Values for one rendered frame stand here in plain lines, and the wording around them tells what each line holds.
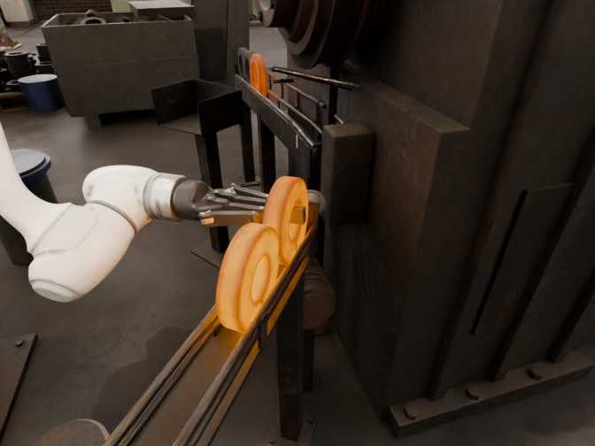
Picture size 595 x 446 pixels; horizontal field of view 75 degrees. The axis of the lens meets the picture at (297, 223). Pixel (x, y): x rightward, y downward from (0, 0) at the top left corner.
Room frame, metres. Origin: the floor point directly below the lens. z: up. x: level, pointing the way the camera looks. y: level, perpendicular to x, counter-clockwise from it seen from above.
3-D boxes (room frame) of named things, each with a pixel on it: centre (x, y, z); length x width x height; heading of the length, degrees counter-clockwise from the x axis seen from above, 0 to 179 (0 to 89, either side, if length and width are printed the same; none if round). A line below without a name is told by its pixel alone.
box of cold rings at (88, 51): (3.49, 1.41, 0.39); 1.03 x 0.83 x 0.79; 111
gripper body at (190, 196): (0.62, 0.17, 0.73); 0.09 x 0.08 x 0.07; 72
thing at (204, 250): (1.44, 0.37, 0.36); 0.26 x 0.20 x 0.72; 52
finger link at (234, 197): (0.61, 0.10, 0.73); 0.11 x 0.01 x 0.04; 73
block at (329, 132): (0.83, -0.12, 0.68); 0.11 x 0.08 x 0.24; 107
